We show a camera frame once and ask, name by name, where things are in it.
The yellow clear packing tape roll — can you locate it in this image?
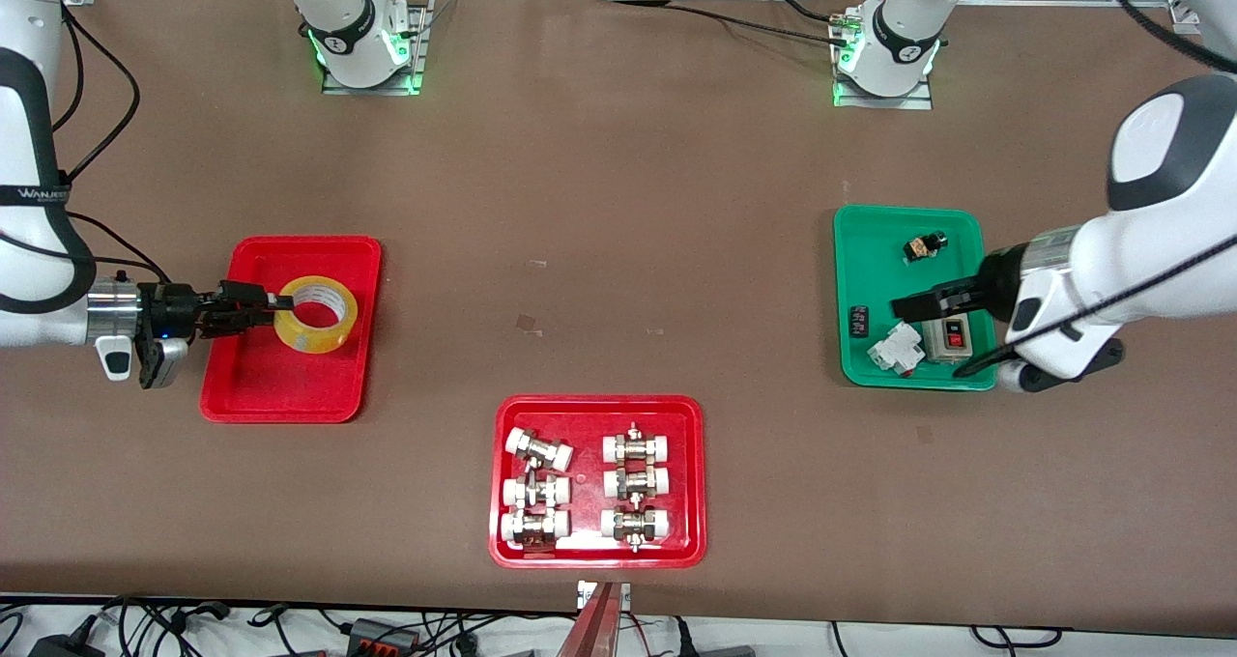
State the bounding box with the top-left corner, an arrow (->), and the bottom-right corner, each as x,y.
273,275 -> 359,355

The green plastic tray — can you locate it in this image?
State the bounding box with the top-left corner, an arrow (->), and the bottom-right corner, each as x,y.
833,205 -> 998,390

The red plastic tray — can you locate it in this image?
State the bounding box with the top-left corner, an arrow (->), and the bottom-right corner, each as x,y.
488,394 -> 707,570
199,236 -> 384,424

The white circuit breaker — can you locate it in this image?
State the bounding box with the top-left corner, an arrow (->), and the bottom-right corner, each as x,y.
866,322 -> 926,379

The white-ended metal ball valve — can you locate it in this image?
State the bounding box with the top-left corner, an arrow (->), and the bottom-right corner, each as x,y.
502,471 -> 572,510
603,464 -> 671,501
500,507 -> 571,550
603,423 -> 672,465
600,504 -> 672,552
504,427 -> 574,472

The black power strip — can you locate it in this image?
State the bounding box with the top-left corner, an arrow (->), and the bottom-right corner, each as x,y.
346,618 -> 422,654

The black power adapter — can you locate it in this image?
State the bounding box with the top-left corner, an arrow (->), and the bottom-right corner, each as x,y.
27,626 -> 102,657

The grey push-button switch box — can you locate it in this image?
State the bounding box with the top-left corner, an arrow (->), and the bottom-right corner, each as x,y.
918,317 -> 973,364

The black printed cable strap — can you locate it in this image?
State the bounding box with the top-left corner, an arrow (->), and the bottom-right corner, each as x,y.
0,184 -> 74,210

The aluminium arm base plate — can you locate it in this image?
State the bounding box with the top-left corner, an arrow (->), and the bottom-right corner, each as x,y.
322,0 -> 427,96
833,10 -> 935,110

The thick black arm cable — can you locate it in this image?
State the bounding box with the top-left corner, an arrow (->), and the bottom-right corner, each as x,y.
1097,0 -> 1237,74

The black table cable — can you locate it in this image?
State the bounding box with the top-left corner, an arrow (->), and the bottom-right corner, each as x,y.
766,0 -> 844,22
667,0 -> 844,44

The black floor cable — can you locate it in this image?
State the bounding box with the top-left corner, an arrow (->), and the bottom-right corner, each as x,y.
970,625 -> 1066,651

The red aluminium camera beam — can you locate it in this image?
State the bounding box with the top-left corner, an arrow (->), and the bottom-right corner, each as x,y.
556,580 -> 634,657

